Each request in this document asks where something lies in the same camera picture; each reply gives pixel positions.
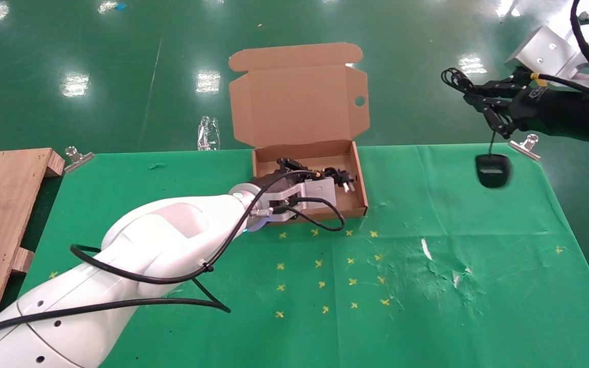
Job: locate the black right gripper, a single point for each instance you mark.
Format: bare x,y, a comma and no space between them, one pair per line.
529,110

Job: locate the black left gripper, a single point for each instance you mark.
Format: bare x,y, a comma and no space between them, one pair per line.
274,183

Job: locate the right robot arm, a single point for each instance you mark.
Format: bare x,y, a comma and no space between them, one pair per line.
586,117

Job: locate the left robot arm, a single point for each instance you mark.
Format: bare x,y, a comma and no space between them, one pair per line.
146,240

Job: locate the open brown cardboard box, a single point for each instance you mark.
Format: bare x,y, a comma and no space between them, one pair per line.
299,102

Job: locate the silver metal binder clip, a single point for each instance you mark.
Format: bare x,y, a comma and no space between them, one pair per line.
525,147
77,159

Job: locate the clear crumpled plastic wrapper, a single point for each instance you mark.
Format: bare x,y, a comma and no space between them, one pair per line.
208,134

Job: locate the brown wooden board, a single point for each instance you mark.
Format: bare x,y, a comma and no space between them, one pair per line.
3,204

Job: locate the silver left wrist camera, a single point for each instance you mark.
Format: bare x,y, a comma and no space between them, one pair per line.
320,191

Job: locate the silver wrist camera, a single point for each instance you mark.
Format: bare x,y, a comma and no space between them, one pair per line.
320,191
545,48

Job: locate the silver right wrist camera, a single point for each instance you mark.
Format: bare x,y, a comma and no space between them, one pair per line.
545,48

